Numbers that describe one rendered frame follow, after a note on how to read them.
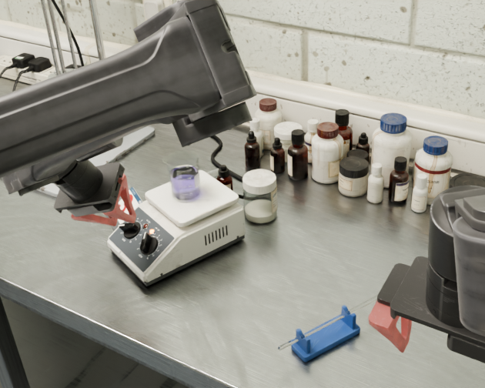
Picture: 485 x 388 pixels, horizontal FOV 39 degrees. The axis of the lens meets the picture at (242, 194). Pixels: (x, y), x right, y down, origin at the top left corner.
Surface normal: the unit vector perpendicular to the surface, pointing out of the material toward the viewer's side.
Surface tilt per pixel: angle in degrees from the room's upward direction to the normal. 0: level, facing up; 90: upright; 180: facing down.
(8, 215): 0
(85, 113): 59
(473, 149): 90
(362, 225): 0
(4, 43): 90
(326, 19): 90
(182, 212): 0
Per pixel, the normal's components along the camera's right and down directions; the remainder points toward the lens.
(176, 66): 0.31, 0.00
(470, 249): -0.84, 0.28
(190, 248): 0.60, 0.41
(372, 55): -0.54, 0.49
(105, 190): -0.43, -0.54
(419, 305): -0.15, -0.72
